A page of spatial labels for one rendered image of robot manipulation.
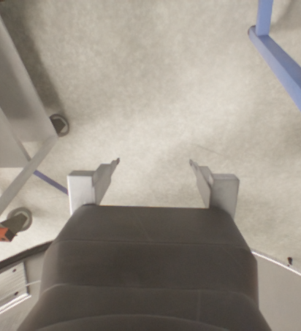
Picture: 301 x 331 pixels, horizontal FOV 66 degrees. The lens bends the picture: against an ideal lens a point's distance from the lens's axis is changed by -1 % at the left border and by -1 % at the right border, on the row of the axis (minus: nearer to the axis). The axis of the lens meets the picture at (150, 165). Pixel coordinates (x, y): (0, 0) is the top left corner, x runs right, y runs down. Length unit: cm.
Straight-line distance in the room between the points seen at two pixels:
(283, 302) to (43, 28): 104
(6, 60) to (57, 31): 20
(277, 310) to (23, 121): 99
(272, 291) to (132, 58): 79
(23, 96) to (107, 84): 30
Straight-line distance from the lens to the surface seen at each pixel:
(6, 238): 164
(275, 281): 63
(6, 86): 100
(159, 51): 88
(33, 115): 100
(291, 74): 49
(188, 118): 97
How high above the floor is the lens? 85
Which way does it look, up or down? 48 degrees down
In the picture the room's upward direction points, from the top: 167 degrees counter-clockwise
